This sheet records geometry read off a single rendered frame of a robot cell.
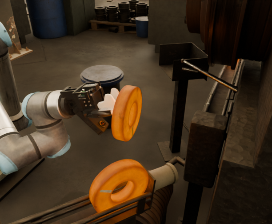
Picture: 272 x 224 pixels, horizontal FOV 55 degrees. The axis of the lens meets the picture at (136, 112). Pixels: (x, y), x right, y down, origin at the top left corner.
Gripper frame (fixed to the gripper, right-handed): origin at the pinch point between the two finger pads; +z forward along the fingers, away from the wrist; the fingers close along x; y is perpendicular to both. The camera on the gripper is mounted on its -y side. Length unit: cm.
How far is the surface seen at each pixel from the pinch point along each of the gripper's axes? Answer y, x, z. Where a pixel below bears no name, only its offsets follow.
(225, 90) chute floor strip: -27, 63, 15
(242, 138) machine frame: -5.4, -6.0, 29.5
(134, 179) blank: -12.7, -13.9, 4.6
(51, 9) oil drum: 24, 269, -250
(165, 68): -22, 87, -22
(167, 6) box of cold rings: -8, 267, -74
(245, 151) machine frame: -5.5, -10.3, 30.3
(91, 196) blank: -11.4, -21.8, -2.8
